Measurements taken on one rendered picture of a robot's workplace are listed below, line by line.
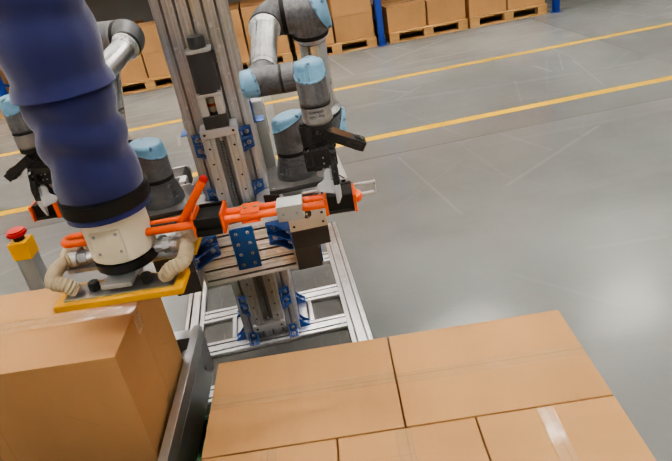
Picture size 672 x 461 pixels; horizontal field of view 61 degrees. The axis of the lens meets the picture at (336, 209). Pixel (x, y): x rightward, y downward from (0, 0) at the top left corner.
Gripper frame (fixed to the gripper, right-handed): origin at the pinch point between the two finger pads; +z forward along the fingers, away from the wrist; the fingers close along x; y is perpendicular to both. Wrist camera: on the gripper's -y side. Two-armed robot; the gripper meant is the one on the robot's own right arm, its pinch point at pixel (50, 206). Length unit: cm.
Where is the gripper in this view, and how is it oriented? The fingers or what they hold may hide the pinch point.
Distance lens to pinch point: 199.0
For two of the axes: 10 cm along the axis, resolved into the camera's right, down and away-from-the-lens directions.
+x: -0.4, -4.6, 8.9
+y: 9.9, -1.5, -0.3
